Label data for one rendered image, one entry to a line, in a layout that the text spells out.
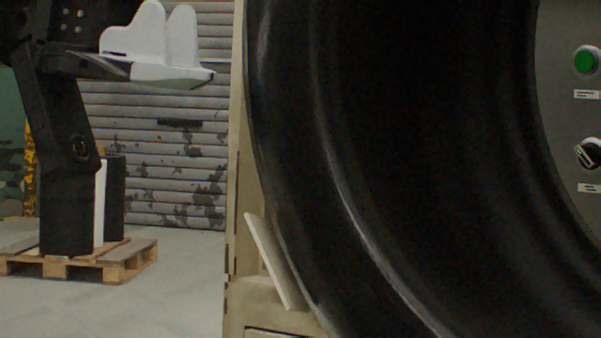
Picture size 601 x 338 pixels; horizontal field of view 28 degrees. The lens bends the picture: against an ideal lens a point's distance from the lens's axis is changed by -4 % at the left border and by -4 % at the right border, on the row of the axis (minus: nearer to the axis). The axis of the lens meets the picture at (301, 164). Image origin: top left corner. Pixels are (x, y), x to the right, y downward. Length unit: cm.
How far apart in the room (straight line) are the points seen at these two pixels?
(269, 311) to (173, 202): 893
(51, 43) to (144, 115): 954
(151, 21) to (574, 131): 60
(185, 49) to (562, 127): 56
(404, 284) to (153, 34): 31
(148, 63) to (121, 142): 967
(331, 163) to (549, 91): 71
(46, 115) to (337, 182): 34
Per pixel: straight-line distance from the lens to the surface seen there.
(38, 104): 94
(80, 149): 94
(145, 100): 1045
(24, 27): 96
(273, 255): 70
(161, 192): 1042
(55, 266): 728
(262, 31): 69
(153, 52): 86
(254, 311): 150
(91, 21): 90
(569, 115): 133
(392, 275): 64
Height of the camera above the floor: 112
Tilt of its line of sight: 3 degrees down
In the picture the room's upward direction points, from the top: 3 degrees clockwise
